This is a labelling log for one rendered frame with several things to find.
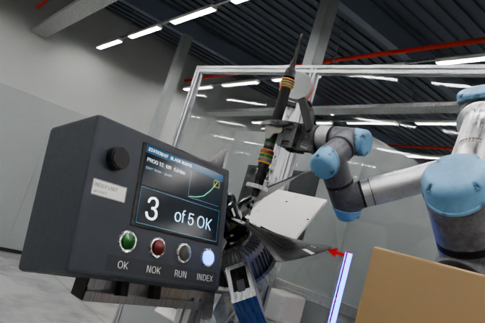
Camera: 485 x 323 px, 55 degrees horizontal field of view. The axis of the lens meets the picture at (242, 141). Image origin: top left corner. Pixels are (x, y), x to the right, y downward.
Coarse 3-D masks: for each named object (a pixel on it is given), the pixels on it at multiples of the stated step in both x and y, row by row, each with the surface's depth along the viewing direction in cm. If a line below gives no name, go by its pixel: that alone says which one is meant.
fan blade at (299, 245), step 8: (248, 224) 137; (256, 232) 131; (264, 232) 133; (272, 232) 135; (264, 240) 127; (272, 240) 128; (280, 240) 129; (288, 240) 131; (296, 240) 134; (272, 248) 123; (280, 248) 124; (288, 248) 125; (296, 248) 126; (304, 248) 127; (312, 248) 128; (320, 248) 130; (328, 248) 131; (272, 256) 120; (280, 256) 120; (288, 256) 121; (296, 256) 121; (304, 256) 122
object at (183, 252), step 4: (180, 244) 65; (184, 244) 65; (180, 248) 64; (184, 248) 64; (188, 248) 65; (176, 252) 64; (180, 252) 64; (184, 252) 64; (188, 252) 65; (176, 256) 64; (180, 256) 64; (184, 256) 64; (188, 256) 65; (180, 260) 64; (184, 260) 65
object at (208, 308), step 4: (212, 292) 128; (208, 296) 126; (212, 296) 127; (208, 300) 125; (212, 300) 126; (208, 304) 124; (212, 304) 125; (204, 308) 123; (208, 308) 124; (212, 308) 124; (204, 312) 122; (208, 312) 122; (212, 312) 123; (204, 316) 121; (208, 316) 122
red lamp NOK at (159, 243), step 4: (152, 240) 61; (156, 240) 61; (160, 240) 61; (152, 244) 60; (156, 244) 60; (160, 244) 61; (164, 244) 62; (152, 248) 60; (156, 248) 60; (160, 248) 61; (164, 248) 61; (152, 252) 60; (156, 252) 60; (160, 252) 61; (152, 256) 60; (156, 256) 61; (160, 256) 61
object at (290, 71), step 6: (294, 66) 152; (288, 72) 150; (294, 72) 150; (258, 162) 146; (258, 168) 144; (264, 168) 144; (258, 174) 144; (264, 174) 144; (258, 180) 144; (252, 192) 144; (258, 192) 144
